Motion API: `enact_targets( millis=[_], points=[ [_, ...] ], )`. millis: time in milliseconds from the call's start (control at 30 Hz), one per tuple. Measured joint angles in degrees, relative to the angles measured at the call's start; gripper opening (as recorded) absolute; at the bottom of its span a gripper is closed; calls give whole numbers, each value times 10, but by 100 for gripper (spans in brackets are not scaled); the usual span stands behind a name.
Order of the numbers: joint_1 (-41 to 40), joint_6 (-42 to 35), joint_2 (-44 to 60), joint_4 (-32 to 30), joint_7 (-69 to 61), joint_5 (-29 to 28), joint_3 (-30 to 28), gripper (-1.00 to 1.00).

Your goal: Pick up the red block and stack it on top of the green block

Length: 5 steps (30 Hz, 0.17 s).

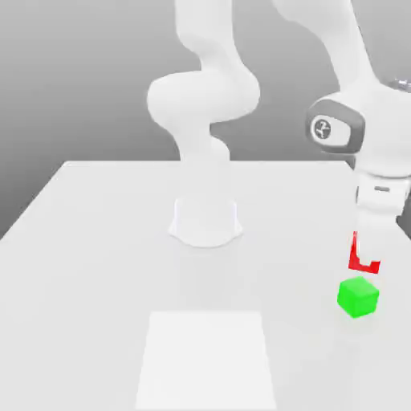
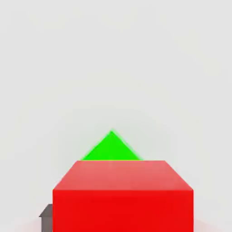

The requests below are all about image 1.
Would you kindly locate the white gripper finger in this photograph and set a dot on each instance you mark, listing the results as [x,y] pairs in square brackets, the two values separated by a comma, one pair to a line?
[372,237]

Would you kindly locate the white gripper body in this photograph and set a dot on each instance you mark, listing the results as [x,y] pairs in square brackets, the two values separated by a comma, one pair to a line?
[369,199]

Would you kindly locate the small red cube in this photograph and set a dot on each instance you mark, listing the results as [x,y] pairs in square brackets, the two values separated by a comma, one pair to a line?
[353,260]

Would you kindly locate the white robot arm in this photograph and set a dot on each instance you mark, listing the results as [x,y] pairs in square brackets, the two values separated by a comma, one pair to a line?
[205,96]

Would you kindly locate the small green cube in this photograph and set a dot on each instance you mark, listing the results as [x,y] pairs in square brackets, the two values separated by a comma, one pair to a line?
[357,297]

